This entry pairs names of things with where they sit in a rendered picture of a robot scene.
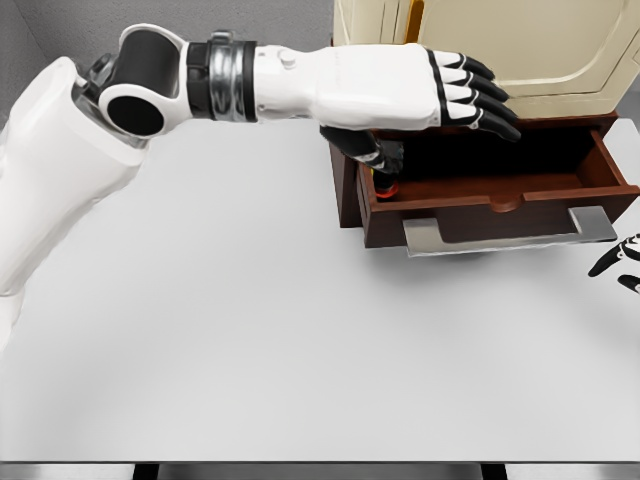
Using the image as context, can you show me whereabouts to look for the black and red switch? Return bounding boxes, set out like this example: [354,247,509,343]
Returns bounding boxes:
[373,142,405,200]

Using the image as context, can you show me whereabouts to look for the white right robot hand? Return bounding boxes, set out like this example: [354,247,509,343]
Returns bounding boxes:
[588,233,640,295]

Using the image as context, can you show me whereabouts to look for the brown wooden drawer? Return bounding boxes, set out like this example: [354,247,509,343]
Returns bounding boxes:
[355,124,640,250]

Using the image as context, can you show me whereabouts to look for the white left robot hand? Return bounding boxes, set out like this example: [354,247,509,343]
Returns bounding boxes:
[313,43,522,175]

